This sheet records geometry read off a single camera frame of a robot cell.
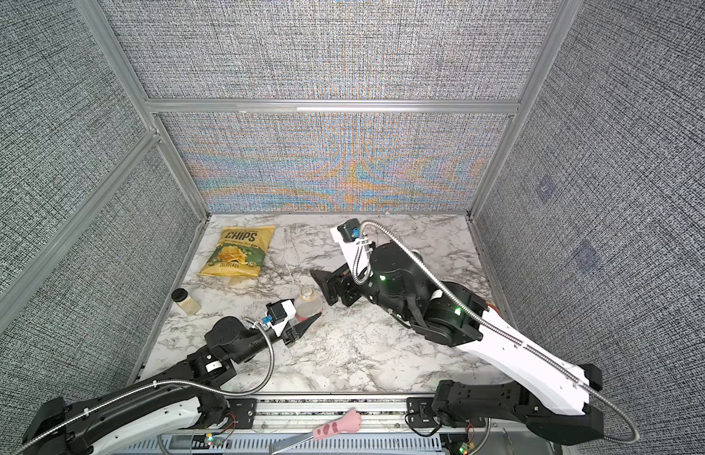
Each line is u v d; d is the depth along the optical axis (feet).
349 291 1.54
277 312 1.75
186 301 2.82
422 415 2.36
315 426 2.38
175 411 1.94
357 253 1.40
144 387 1.61
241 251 3.23
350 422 2.28
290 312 1.81
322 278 1.51
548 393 1.25
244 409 2.41
